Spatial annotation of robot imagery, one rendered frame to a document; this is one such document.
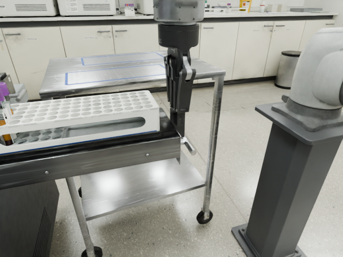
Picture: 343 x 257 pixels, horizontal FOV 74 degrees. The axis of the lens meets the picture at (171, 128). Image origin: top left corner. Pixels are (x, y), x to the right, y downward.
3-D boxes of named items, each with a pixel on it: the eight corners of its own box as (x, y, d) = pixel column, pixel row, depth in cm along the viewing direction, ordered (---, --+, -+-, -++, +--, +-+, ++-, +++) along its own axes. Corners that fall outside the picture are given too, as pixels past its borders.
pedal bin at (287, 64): (286, 92, 299) (296, 55, 276) (268, 83, 330) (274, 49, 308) (305, 89, 306) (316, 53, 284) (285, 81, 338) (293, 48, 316)
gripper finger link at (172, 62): (188, 55, 44) (191, 57, 43) (187, 109, 49) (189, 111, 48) (169, 57, 43) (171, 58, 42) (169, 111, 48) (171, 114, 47)
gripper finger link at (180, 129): (184, 107, 49) (185, 108, 49) (183, 135, 53) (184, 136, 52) (170, 109, 49) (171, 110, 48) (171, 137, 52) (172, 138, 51)
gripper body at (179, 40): (152, 21, 43) (154, 70, 48) (164, 25, 36) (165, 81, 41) (189, 20, 45) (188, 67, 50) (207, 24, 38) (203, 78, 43)
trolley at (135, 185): (83, 268, 101) (25, 93, 61) (79, 196, 138) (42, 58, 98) (214, 222, 122) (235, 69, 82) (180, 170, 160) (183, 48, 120)
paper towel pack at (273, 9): (271, 11, 336) (272, 4, 331) (266, 11, 345) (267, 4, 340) (286, 11, 341) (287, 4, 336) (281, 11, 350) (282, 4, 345)
